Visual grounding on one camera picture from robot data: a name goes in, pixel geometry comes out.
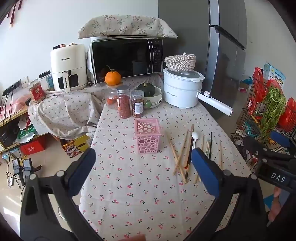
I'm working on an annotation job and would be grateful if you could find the yellow printed cardboard box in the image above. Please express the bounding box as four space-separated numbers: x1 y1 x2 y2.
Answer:
60 134 92 158

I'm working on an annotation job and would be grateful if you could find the person's left hand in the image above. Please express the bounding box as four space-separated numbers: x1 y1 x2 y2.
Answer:
117 235 146 241

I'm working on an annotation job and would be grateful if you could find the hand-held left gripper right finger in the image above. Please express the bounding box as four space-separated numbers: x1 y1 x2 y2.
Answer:
185 148 272 241

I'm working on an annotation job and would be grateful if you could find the blue and yellow carton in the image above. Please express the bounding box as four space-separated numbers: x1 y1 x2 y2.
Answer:
264 61 286 87

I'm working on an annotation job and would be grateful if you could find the black power strip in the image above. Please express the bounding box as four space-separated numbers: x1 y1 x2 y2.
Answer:
2 83 20 96

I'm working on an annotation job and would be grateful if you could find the green packet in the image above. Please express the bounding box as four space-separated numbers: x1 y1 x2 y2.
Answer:
17 125 37 141

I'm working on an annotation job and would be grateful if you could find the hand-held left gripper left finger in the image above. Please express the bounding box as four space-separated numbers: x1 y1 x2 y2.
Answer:
20 148 103 241

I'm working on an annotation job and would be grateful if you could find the red label snack jar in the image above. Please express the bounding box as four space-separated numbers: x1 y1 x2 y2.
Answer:
28 79 46 105

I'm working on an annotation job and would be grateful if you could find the pink cloth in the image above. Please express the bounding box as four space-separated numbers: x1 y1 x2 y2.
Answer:
0 95 31 118

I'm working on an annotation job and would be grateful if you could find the cream air fryer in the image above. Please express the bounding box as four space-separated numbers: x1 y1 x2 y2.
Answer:
50 43 88 93

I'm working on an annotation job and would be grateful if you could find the white ceramic bowl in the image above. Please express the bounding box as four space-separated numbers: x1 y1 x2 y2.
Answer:
139 86 163 105

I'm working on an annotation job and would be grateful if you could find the orange with stem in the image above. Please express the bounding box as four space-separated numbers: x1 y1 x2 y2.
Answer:
105 65 122 86

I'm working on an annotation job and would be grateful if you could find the dark brown chopstick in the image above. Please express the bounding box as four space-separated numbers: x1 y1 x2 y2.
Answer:
185 132 194 180

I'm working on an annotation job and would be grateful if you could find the white electric cooking pot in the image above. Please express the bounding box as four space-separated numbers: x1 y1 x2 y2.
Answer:
162 68 233 116

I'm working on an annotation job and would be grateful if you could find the cherry print tablecloth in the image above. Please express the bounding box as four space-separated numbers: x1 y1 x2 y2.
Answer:
28 74 255 241

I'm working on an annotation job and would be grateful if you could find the black wire rack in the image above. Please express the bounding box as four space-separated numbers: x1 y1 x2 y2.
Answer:
230 76 296 163

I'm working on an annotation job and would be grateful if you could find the person's right hand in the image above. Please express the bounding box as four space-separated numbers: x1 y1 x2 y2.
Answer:
268 187 283 222

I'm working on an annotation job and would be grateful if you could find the floral dust cover cloth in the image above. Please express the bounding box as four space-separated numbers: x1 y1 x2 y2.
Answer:
78 16 178 40

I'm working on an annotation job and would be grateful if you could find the glass jar with wooden lid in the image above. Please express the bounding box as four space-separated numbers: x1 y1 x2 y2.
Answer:
106 82 123 109

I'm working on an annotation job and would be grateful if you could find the bunch of green beans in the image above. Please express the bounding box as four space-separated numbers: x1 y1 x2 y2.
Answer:
260 87 286 142

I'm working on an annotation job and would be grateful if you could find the clear container with black lid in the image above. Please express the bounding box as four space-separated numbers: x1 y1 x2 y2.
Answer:
39 70 54 91

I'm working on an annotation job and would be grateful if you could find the pink perforated utensil basket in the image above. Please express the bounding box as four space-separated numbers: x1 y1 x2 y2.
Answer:
135 118 162 154

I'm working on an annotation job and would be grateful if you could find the red gift box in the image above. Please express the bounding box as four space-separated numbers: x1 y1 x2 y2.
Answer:
20 139 46 155

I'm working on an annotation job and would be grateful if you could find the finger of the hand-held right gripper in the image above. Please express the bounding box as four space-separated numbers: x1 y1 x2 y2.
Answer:
243 136 296 164
269 131 296 154

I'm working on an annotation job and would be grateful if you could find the woven rope basket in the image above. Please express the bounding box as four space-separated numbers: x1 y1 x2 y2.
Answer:
164 54 197 72

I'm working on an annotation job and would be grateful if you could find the dark green squash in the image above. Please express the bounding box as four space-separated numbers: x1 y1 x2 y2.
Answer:
135 82 157 97

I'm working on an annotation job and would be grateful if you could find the grey refrigerator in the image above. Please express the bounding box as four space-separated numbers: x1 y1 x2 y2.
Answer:
158 0 247 121

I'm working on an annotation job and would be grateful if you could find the black microwave oven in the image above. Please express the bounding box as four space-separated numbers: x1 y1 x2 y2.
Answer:
90 38 163 84

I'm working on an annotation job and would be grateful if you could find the black bag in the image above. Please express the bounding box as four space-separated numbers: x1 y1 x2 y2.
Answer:
0 120 21 149

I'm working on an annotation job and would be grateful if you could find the red wall hanging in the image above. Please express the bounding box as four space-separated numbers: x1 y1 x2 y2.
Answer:
7 0 23 28

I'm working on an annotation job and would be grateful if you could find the red plastic bag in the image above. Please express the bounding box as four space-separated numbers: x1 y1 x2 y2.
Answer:
246 67 266 114
277 97 296 133

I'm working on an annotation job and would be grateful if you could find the jar of red goji berries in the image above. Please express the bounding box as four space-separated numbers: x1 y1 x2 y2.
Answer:
116 85 131 119

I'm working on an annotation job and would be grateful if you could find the white ceramic plate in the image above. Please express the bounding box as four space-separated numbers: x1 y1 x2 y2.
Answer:
144 97 163 109

